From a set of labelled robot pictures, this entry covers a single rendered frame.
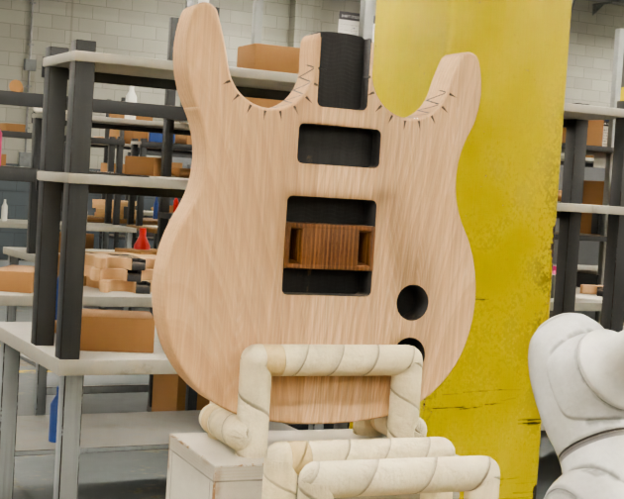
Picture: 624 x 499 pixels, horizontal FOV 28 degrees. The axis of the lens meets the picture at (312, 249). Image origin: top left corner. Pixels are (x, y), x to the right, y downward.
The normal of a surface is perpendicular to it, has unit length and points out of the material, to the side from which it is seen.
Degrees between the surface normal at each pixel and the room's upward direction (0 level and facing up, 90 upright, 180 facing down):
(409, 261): 90
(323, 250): 90
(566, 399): 89
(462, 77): 90
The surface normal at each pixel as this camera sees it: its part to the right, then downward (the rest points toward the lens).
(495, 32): 0.46, 0.07
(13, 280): -0.02, 0.05
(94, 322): 0.21, 0.07
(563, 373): -0.82, -0.14
